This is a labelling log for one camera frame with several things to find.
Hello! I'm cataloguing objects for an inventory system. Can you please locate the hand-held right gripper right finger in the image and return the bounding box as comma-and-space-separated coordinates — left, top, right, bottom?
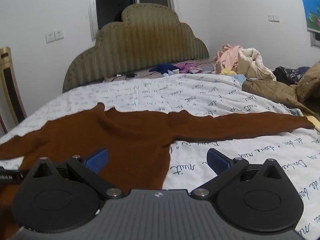
190, 148, 292, 200

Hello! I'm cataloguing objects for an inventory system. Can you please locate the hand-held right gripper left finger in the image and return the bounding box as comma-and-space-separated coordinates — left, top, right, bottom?
25, 148, 125, 201

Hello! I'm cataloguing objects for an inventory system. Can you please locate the brown knit sweater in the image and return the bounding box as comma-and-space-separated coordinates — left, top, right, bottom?
0, 102, 315, 240

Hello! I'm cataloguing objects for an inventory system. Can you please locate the white printed blanket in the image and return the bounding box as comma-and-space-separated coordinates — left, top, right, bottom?
0, 72, 320, 240

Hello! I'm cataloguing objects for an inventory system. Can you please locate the tan jacket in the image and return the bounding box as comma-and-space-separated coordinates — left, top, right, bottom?
242, 61, 320, 119

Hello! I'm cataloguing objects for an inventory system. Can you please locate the purple cloth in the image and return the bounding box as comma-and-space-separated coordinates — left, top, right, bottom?
175, 61, 202, 73

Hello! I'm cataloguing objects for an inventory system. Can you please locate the pink cloth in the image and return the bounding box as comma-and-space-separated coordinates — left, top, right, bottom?
213, 44, 242, 74

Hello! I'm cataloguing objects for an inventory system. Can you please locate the cream quilted jacket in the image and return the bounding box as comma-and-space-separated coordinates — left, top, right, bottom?
236, 47, 277, 82

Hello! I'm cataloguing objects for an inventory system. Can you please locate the navy blue cloth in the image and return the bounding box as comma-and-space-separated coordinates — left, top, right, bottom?
149, 64, 179, 74

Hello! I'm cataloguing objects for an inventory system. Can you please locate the dark floral cloth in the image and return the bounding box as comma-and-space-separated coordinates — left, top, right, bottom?
272, 66, 310, 85

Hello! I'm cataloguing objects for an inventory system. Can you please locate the olive padded headboard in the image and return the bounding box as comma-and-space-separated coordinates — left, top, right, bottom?
62, 3, 210, 92

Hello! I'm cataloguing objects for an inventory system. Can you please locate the dark window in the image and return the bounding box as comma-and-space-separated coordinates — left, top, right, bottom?
87, 0, 175, 40

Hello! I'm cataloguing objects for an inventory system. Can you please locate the blue wall poster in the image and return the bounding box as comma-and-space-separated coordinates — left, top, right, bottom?
297, 0, 320, 33

